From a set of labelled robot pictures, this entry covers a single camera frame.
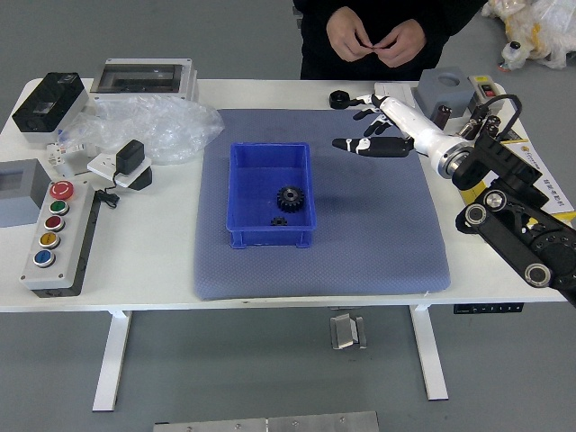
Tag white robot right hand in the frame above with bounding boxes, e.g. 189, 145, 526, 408
331, 93, 464, 171

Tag person's right hand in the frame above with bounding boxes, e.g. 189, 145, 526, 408
326, 7, 374, 63

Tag person's left hand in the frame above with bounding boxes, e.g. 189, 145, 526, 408
376, 22, 428, 68

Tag big black gear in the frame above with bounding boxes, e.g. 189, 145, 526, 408
275, 185, 308, 215

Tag blue plastic box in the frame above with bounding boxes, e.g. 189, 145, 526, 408
224, 141, 318, 249

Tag grey push-button control box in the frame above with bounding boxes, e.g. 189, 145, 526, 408
20, 180, 101, 298

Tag small grey box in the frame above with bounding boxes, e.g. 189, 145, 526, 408
0, 158, 51, 229

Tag grey block with round hole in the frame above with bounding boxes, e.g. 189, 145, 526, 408
413, 68, 477, 122

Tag person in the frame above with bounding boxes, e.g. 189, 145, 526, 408
292, 0, 490, 82

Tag white bottle with black cap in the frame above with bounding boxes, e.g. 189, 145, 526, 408
500, 40, 532, 71

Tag plush toys in plastic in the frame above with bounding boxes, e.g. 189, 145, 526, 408
481, 0, 576, 69

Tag grey-blue mat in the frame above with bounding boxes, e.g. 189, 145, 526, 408
193, 107, 452, 302

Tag yellow and white carton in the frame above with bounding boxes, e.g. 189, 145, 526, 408
458, 139, 576, 221

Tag black table height controller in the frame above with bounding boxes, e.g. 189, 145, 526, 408
453, 302, 525, 315

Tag clear plastic bag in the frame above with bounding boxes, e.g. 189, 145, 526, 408
58, 94, 225, 166

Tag white table leg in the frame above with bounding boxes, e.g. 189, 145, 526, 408
92, 310, 132, 413
409, 304, 450, 401

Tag black power adapter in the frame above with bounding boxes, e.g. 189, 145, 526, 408
115, 139, 146, 175

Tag small black block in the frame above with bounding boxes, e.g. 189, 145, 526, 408
130, 166, 154, 193

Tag white terminal connector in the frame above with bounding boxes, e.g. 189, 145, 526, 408
46, 139, 86, 164

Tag grey metal plate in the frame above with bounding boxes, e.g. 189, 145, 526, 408
153, 410, 380, 432

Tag white wall switch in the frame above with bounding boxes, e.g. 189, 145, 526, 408
373, 82, 416, 109

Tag grey two-button switch box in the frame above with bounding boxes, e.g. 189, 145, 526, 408
467, 74, 504, 113

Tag grey enclosure with clear window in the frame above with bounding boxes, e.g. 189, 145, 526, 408
89, 58, 199, 103

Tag metal floor bracket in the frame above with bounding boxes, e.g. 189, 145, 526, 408
329, 313, 369, 351

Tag black adapter cord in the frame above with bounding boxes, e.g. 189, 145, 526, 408
93, 170, 122, 210

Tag black-lidded grey enclosure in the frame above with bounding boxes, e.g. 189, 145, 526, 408
11, 72, 90, 146

